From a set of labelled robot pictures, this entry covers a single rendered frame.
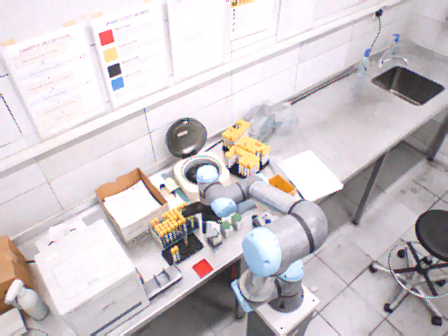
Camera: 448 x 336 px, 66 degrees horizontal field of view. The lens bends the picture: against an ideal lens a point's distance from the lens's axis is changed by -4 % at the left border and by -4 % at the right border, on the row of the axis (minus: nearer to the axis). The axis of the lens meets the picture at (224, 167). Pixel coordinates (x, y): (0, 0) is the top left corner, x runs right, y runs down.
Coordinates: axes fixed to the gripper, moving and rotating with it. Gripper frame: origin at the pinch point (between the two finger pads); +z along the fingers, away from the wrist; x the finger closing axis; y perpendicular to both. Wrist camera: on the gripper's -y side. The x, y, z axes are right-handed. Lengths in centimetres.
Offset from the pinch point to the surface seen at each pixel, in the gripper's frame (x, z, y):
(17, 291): -41, -10, -62
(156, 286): -24.8, 8.2, -17.7
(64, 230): -5, 3, -64
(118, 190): 21, 5, -47
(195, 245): -3.0, 9.9, -5.1
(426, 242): 23, 35, 113
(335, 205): 98, 100, 85
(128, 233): -4.3, 2.6, -34.0
